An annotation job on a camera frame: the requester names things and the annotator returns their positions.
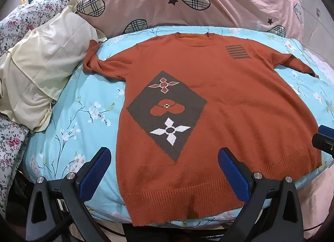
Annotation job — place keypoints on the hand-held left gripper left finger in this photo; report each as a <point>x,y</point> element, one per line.
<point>96,171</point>

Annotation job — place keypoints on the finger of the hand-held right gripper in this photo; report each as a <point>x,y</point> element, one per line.
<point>325,137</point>

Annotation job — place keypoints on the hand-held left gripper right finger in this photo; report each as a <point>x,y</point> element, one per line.
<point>233,171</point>

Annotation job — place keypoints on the orange knitted sweater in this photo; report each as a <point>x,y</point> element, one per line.
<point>221,116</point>

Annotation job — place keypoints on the light blue floral blanket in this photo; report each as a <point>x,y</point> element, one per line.
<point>78,127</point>

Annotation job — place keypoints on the black bag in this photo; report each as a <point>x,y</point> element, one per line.
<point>21,187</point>

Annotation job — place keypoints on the cream pillow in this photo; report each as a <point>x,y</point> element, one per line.
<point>44,64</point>

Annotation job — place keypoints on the white floral bed sheet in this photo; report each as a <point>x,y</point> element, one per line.
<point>15,30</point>

